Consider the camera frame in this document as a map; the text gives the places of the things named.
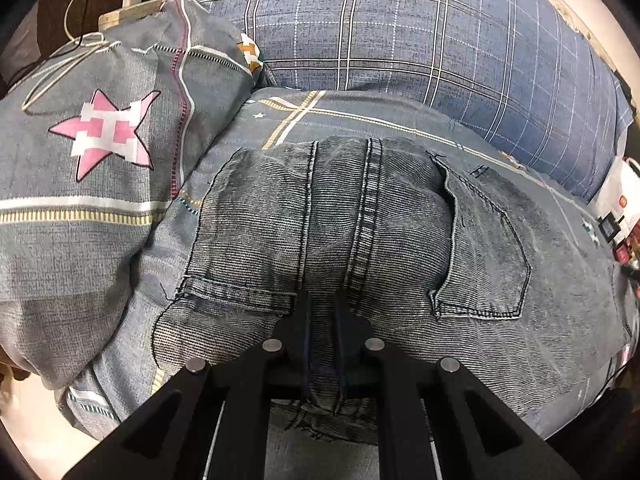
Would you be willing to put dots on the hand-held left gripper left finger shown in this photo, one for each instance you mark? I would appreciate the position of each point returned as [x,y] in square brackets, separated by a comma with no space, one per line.
[294,332]

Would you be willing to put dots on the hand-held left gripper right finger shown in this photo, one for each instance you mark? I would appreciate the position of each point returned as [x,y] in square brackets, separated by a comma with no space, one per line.
[351,332]

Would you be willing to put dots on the grey denim pants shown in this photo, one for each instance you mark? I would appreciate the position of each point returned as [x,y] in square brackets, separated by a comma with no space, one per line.
[400,235]

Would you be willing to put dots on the grey pillow with pink star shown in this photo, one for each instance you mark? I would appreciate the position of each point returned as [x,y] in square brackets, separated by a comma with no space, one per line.
[75,240]

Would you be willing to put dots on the white paper bag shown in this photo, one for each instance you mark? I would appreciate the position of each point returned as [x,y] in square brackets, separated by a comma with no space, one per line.
[617,185]

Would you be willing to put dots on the grey patterned bed sheet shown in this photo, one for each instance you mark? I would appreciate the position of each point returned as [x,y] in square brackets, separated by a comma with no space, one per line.
[350,110]

